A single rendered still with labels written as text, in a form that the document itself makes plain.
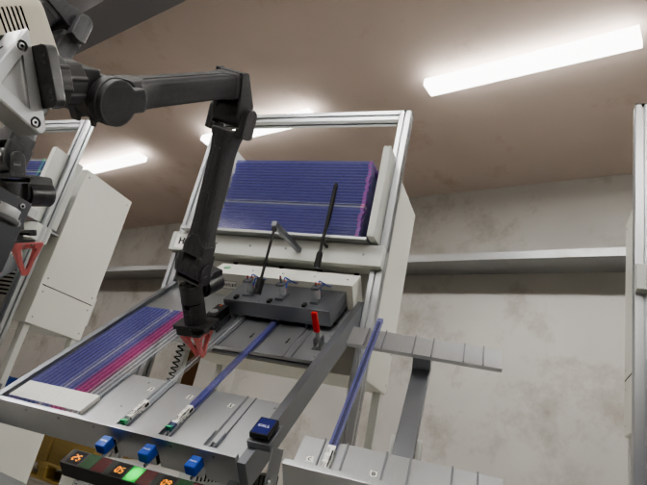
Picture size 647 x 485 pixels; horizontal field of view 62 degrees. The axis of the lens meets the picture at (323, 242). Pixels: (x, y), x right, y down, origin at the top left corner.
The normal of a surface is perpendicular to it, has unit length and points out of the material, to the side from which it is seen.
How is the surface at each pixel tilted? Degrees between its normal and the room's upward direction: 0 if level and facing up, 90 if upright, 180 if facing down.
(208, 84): 103
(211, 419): 43
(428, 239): 90
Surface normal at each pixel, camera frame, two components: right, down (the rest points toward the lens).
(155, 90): 0.91, 0.27
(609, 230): -0.56, -0.41
